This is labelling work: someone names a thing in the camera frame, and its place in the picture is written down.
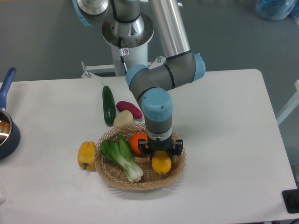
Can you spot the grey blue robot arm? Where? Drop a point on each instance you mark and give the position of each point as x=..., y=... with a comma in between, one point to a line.
x=128, y=32

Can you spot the dark green cucumber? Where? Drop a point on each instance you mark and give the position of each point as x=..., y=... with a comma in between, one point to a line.
x=109, y=112

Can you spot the black device at edge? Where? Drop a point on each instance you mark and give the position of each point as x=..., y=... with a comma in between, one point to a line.
x=291, y=200

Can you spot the beige potato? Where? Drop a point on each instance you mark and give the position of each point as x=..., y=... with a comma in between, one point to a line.
x=123, y=118

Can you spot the blue plastic bag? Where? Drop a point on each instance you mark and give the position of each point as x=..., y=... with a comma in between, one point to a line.
x=276, y=10

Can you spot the yellow bell pepper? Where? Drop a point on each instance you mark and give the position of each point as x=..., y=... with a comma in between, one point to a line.
x=86, y=155

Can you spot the woven bamboo basket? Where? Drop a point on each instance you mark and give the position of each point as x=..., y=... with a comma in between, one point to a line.
x=113, y=174

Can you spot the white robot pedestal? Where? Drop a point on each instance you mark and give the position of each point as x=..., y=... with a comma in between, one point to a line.
x=123, y=59

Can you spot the green bok choy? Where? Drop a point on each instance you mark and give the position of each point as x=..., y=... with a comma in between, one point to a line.
x=121, y=154

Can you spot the blue saucepan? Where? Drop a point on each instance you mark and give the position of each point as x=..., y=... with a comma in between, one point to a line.
x=9, y=132

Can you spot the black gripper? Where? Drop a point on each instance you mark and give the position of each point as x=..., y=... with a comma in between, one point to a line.
x=170, y=146

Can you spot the white frame at right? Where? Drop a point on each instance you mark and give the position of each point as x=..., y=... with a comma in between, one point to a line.
x=291, y=104

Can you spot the purple sweet potato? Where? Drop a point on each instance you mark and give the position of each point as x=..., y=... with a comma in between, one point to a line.
x=124, y=105

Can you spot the orange tangerine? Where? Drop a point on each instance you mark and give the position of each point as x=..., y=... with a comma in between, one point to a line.
x=134, y=142

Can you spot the yellow mango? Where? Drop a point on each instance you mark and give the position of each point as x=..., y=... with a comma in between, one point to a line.
x=161, y=162

